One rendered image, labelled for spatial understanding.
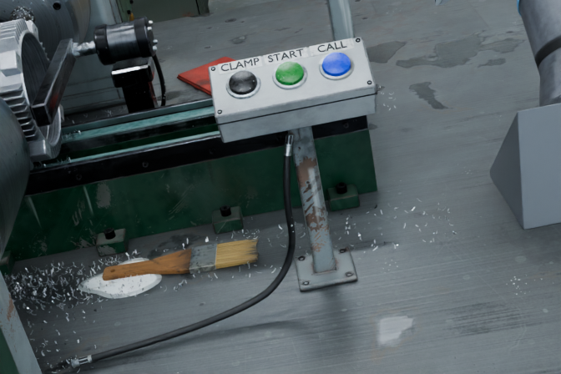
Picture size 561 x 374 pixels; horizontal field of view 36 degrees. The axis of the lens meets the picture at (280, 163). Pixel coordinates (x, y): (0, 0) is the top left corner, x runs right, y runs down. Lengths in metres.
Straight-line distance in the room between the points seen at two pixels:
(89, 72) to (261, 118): 0.79
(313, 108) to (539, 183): 0.31
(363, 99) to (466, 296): 0.25
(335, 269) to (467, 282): 0.16
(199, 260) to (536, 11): 0.53
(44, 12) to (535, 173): 0.77
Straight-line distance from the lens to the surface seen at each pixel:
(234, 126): 0.92
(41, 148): 1.17
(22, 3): 1.40
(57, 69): 1.22
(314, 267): 1.05
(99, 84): 1.67
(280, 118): 0.92
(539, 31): 1.13
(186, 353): 0.99
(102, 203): 1.20
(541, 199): 1.08
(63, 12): 1.40
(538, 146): 1.05
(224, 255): 1.12
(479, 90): 1.47
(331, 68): 0.91
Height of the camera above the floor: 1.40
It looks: 27 degrees down
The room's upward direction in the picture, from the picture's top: 11 degrees counter-clockwise
